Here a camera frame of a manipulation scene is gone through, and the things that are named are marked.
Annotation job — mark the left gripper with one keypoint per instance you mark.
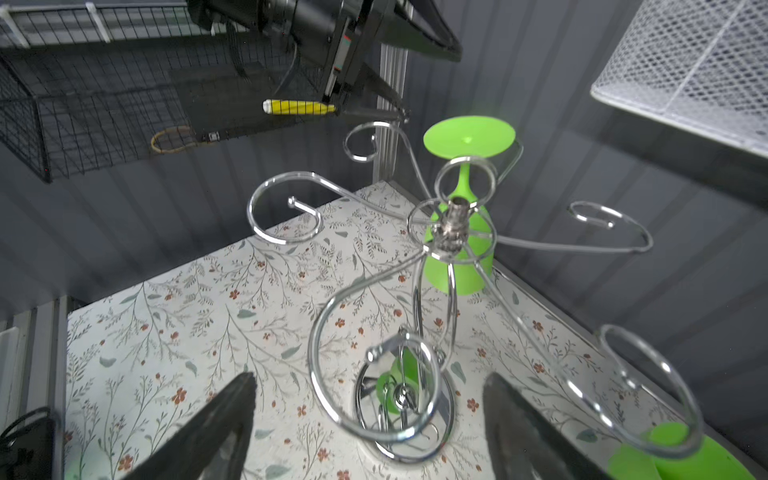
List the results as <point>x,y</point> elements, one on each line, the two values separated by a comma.
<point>336,37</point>

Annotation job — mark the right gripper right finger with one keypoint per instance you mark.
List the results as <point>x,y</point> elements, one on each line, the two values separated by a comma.
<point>523,444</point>

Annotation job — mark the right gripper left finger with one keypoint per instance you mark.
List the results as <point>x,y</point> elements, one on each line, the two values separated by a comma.
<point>213,444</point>

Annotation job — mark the chrome wine glass rack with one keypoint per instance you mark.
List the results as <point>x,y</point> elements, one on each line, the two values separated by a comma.
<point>687,447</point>

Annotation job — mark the green wine glass back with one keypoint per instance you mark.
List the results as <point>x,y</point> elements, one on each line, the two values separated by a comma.
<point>462,232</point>

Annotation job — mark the yellow marker in basket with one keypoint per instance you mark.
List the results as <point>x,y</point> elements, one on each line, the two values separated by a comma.
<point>296,107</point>

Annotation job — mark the white wire wall basket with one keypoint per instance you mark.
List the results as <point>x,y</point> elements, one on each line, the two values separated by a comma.
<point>699,66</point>

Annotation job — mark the black wire wall basket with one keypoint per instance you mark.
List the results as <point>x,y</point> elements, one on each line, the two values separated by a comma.
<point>86,87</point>

